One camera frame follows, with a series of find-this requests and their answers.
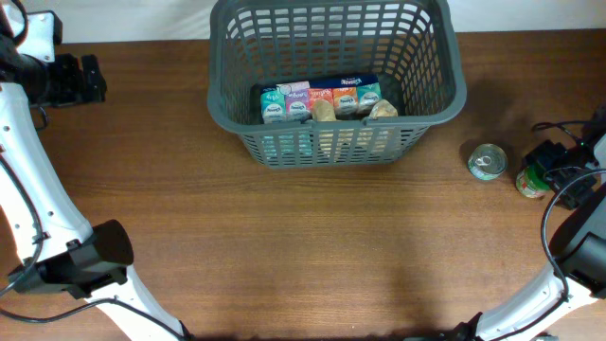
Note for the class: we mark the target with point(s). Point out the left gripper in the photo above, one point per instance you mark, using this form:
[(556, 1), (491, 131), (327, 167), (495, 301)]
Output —
[(75, 92)]

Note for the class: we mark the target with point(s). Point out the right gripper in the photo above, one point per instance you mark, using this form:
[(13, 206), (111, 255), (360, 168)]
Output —
[(574, 191)]

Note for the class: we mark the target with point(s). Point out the jar with green lid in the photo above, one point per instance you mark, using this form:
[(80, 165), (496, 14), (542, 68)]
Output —
[(530, 184)]

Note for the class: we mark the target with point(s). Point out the tin can with pull tab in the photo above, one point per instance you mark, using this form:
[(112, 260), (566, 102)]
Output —
[(487, 162)]

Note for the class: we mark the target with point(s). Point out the grey plastic shopping basket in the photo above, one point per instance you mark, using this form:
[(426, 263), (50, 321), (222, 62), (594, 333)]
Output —
[(409, 45)]

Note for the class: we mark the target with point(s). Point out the beige powder food pouch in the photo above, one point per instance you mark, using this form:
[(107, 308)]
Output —
[(342, 144)]

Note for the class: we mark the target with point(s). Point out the multipack of tissue packets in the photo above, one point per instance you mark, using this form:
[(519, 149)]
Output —
[(327, 99)]

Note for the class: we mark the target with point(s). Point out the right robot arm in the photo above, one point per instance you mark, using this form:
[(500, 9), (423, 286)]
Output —
[(572, 233)]

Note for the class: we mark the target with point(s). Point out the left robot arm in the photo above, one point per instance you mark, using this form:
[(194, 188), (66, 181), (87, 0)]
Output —
[(60, 251)]

